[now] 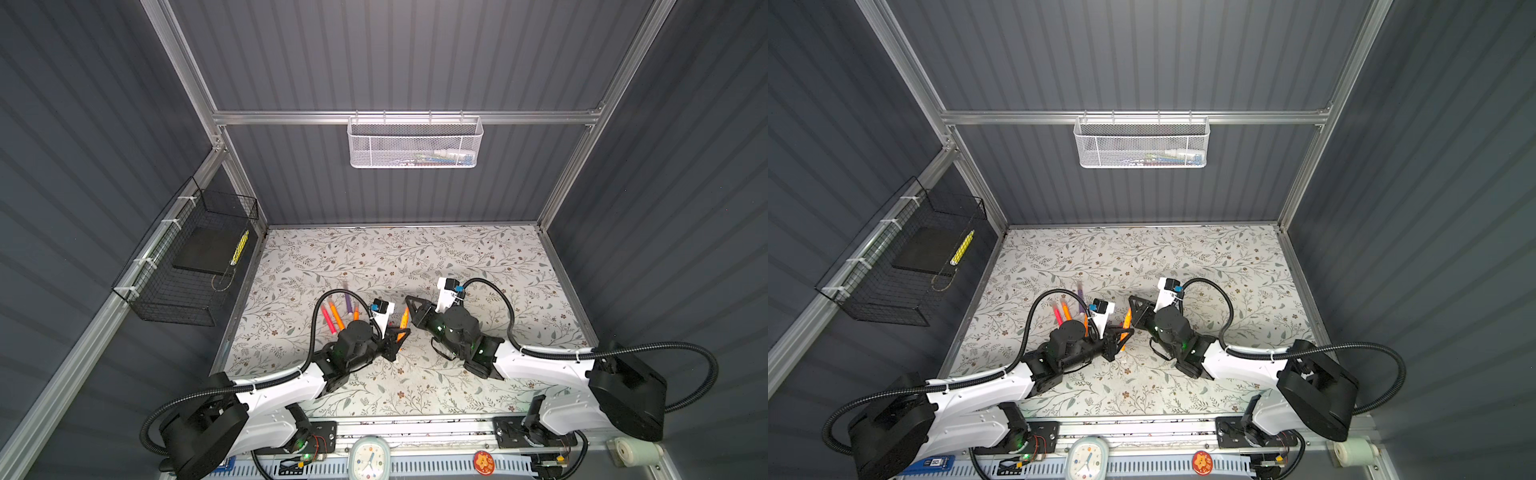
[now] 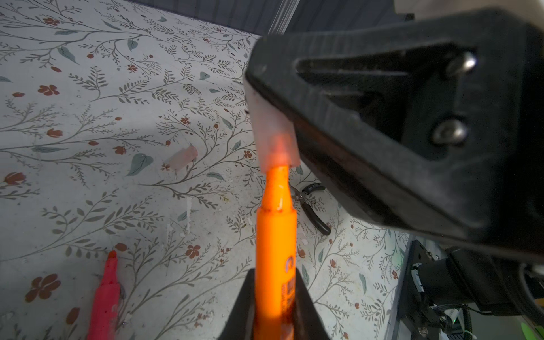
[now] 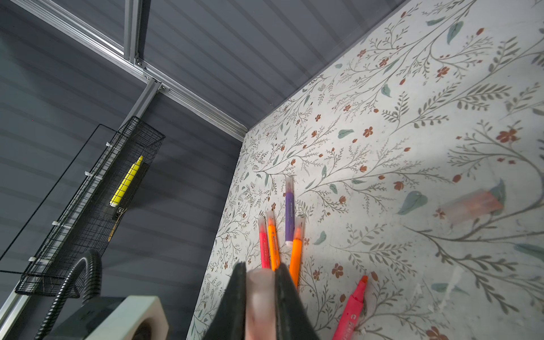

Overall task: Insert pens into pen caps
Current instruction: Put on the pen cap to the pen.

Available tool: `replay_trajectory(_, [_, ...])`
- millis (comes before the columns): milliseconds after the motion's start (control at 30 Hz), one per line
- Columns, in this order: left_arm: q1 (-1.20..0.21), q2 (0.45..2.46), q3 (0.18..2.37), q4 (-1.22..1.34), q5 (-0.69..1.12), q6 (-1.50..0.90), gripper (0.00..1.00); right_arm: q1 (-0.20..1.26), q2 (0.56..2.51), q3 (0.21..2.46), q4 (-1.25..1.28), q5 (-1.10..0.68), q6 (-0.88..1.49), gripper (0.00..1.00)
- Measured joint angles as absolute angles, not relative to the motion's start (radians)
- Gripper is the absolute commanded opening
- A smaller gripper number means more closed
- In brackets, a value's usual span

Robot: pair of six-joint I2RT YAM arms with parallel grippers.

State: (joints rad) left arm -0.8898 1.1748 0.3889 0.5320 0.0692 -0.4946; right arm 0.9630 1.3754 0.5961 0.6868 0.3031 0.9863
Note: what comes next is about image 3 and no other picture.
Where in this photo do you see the yellow highlighter in basket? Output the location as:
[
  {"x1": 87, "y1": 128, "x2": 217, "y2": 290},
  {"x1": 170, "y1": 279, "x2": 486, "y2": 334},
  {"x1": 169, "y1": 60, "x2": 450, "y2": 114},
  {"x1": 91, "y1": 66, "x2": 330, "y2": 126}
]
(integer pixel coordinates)
[{"x1": 109, "y1": 156, "x2": 144, "y2": 208}]

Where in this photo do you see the aluminium enclosure frame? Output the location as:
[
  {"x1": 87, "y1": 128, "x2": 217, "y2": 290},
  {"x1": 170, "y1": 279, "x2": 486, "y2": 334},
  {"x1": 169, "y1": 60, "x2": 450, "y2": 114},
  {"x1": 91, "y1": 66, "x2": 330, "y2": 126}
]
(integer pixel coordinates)
[{"x1": 1, "y1": 1, "x2": 242, "y2": 339}]

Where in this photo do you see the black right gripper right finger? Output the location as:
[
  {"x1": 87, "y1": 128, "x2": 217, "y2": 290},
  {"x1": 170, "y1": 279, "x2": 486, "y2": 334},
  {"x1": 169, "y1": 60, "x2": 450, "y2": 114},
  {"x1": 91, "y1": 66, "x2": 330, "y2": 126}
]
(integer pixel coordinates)
[{"x1": 275, "y1": 263, "x2": 319, "y2": 340}]

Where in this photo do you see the orange highlighter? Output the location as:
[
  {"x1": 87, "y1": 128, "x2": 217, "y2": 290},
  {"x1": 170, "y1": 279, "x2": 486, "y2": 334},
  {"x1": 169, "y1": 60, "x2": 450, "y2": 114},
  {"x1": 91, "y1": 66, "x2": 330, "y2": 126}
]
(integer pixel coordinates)
[
  {"x1": 289, "y1": 217, "x2": 305, "y2": 288},
  {"x1": 266, "y1": 211, "x2": 281, "y2": 271}
]

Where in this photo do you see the purple highlighter pen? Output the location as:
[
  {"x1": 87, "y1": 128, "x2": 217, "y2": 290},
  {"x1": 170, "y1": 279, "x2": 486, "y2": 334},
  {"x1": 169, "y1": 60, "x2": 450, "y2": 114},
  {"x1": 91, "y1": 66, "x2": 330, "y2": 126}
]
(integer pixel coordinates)
[{"x1": 285, "y1": 177, "x2": 295, "y2": 247}]

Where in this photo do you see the black wire basket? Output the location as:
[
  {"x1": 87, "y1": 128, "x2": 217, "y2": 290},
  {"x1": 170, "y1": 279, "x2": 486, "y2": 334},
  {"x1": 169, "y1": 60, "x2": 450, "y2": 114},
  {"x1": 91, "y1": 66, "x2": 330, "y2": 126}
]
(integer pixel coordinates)
[{"x1": 1, "y1": 118, "x2": 165, "y2": 297}]

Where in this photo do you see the translucent pink pen cap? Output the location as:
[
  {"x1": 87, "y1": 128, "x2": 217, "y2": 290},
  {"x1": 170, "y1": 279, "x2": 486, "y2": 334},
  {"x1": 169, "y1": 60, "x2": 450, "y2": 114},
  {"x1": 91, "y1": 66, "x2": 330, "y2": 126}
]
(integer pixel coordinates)
[{"x1": 441, "y1": 189, "x2": 504, "y2": 225}]

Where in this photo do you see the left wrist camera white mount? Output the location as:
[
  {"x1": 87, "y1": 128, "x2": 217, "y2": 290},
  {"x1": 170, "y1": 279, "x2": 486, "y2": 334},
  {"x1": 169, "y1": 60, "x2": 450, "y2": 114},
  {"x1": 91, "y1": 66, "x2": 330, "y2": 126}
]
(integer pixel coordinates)
[{"x1": 42, "y1": 295, "x2": 170, "y2": 340}]

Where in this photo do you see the pink highlighter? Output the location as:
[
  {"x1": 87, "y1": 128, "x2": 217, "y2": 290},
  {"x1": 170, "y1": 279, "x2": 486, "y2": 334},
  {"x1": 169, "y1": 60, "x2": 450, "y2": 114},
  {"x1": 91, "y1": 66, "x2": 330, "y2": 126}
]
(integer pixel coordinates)
[
  {"x1": 258, "y1": 217, "x2": 271, "y2": 269},
  {"x1": 332, "y1": 276, "x2": 368, "y2": 340}
]

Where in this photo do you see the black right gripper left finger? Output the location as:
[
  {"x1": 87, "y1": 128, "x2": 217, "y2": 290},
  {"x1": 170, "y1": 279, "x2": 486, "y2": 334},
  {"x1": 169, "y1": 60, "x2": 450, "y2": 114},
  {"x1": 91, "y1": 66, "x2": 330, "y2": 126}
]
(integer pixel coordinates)
[{"x1": 203, "y1": 262, "x2": 247, "y2": 340}]

